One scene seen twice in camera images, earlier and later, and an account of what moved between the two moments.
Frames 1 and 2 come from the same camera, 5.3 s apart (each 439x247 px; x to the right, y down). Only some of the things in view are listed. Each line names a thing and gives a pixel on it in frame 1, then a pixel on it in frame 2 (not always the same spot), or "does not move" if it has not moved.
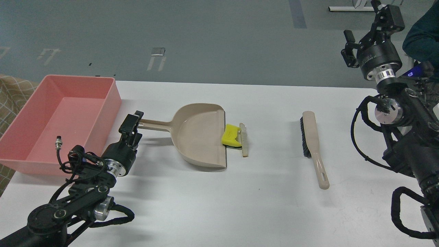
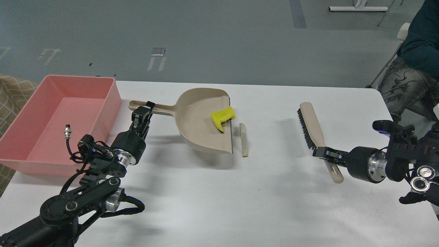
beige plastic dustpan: [197, 129] to [193, 109]
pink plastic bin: [83, 110] does not move
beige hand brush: [310, 145] to [315, 139]
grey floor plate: [158, 51] does not move
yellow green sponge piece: [229, 136] to [219, 116]
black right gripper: [381, 61] to [367, 163]
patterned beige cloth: [15, 92] does not move
